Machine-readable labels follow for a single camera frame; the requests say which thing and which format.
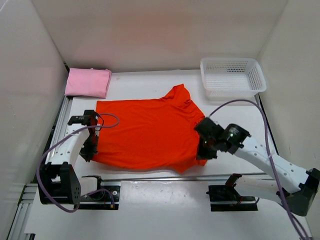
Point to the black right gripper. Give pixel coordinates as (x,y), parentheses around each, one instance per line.
(202,155)

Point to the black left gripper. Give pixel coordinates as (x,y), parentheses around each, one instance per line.
(85,152)

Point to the orange t shirt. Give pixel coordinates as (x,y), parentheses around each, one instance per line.
(150,134)

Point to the pink t shirt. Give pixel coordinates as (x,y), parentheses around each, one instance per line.
(88,82)

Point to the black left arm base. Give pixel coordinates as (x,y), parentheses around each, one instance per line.
(108,199)

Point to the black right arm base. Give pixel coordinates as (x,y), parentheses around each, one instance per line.
(224,198)

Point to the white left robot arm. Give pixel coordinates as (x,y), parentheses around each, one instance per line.
(58,174)

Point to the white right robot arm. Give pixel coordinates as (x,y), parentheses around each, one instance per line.
(294,184)

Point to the white plastic laundry basket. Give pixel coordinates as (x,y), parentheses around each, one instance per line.
(231,77)

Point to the aluminium table edge rail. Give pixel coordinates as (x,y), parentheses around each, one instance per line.
(116,175)

